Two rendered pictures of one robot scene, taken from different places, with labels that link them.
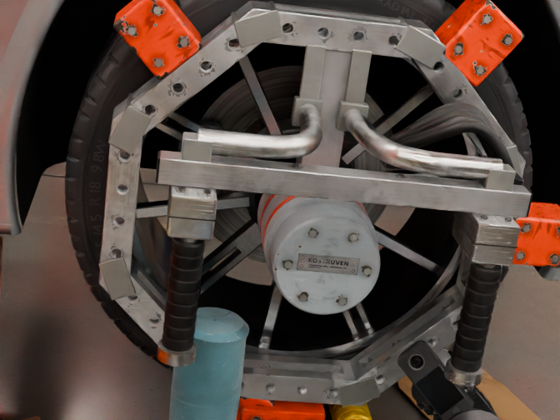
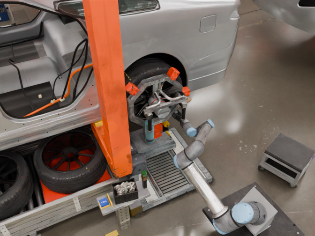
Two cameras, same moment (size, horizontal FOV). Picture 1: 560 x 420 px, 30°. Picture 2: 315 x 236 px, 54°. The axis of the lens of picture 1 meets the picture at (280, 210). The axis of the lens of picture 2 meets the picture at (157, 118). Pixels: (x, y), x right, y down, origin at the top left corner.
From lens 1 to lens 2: 1.75 m
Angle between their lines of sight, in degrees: 27
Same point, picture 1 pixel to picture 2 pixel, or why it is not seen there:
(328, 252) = (163, 111)
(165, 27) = (134, 90)
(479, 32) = (174, 74)
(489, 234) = (183, 105)
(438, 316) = (174, 106)
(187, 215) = (149, 117)
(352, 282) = (167, 113)
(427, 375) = (176, 116)
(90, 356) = not seen: hidden behind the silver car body
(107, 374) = not seen: hidden behind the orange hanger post
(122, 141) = (131, 104)
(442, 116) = (173, 89)
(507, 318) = not seen: hidden behind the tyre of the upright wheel
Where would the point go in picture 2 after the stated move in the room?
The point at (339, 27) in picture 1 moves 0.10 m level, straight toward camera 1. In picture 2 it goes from (156, 81) to (159, 87)
